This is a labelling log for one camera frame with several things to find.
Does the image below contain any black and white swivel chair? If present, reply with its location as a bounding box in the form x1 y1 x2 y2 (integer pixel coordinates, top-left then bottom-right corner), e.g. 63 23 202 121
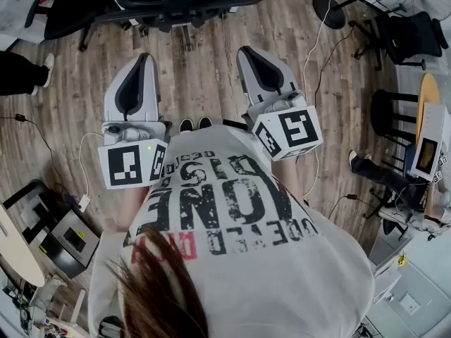
366 188 451 242

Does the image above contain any person's right forearm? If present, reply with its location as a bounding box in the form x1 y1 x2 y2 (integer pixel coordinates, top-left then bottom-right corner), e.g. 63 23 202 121
273 155 304 204

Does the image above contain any black swivel office chair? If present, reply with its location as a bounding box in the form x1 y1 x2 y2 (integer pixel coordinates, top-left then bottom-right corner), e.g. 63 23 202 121
24 0 117 52

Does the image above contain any black cable with inline brick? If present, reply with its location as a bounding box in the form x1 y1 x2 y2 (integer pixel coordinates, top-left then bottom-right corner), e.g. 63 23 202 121
0 113 63 193
327 194 374 221

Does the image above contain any round yellow table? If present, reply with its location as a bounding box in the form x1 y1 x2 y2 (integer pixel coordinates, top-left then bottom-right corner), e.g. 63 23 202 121
415 73 441 147

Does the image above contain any grey computer tower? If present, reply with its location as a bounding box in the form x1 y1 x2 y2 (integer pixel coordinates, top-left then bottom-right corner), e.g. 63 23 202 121
37 209 101 280

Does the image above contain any white wooden frame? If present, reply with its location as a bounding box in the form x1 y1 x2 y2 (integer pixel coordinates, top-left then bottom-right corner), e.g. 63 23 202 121
35 289 87 338

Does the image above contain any black standing fan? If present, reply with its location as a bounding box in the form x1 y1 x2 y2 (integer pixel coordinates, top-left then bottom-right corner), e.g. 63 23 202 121
312 0 451 30

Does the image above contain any white side table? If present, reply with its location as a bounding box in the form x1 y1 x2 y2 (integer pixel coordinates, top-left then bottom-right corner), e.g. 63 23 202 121
0 0 54 45

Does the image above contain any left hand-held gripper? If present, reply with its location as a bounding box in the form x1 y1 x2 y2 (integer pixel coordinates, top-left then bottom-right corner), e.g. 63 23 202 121
97 53 173 191

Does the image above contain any white charger with cable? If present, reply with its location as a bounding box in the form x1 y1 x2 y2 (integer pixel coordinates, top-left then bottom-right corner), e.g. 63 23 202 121
77 131 106 211

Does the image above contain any person in white clothes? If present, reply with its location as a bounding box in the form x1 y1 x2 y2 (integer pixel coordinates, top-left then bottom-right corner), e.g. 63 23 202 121
87 124 375 338

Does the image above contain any blue chair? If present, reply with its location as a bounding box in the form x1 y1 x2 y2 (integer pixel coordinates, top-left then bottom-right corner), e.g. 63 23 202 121
403 143 419 175

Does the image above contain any grey cloth bundle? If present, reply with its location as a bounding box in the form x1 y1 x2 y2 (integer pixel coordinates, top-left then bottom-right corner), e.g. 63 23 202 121
30 275 68 313

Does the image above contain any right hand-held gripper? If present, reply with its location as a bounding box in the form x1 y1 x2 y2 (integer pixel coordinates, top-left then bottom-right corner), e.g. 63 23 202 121
236 46 325 163

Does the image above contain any black waist strap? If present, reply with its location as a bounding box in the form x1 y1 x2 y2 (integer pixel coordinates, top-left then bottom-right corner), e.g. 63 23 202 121
221 118 247 133

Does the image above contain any black mesh office chair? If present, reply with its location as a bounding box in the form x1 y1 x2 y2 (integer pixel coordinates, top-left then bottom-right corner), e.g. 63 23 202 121
348 11 450 72

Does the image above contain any thin black floor cable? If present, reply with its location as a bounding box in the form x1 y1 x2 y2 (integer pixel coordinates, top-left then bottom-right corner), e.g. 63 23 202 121
313 33 355 98

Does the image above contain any white box with screen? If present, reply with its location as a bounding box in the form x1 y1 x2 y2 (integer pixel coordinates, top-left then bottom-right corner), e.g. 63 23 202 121
408 101 448 182

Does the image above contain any white floor cable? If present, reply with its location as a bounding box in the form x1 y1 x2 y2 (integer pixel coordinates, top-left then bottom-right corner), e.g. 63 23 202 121
302 0 342 197

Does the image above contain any white work table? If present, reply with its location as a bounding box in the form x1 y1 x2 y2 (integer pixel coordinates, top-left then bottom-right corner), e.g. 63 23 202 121
366 230 451 338

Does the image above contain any person's left forearm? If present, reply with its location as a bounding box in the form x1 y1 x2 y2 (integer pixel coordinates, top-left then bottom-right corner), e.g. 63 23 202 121
114 187 151 232

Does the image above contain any black stool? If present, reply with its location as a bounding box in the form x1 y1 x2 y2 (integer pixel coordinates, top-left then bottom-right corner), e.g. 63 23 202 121
370 89 422 146

